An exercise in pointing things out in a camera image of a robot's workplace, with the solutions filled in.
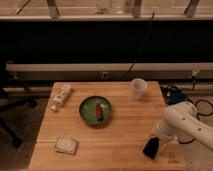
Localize green bowl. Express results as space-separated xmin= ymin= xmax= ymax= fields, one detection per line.
xmin=79 ymin=96 xmax=112 ymax=125

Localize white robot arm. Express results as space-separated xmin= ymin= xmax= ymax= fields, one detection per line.
xmin=150 ymin=101 xmax=213 ymax=150

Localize white baseboard heater rail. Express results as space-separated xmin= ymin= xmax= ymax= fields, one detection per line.
xmin=6 ymin=63 xmax=213 ymax=80

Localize black slanted rod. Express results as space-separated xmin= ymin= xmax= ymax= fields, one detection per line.
xmin=119 ymin=12 xmax=155 ymax=80

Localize black office chair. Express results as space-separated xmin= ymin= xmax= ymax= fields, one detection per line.
xmin=0 ymin=61 xmax=39 ymax=149

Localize black rectangular eraser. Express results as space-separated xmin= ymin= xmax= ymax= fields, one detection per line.
xmin=143 ymin=137 xmax=159 ymax=159

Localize red brown food item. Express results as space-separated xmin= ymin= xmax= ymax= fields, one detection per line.
xmin=96 ymin=103 xmax=104 ymax=121

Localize white wrapped packet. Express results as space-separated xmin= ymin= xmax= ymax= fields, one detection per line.
xmin=54 ymin=137 xmax=79 ymax=155

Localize blue power box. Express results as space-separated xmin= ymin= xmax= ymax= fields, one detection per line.
xmin=167 ymin=91 xmax=187 ymax=105

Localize white tube package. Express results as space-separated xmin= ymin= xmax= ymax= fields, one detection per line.
xmin=50 ymin=84 xmax=72 ymax=112

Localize black floor cables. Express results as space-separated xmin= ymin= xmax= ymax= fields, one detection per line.
xmin=160 ymin=83 xmax=213 ymax=145

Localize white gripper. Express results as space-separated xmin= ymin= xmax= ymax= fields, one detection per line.
xmin=149 ymin=124 xmax=174 ymax=144

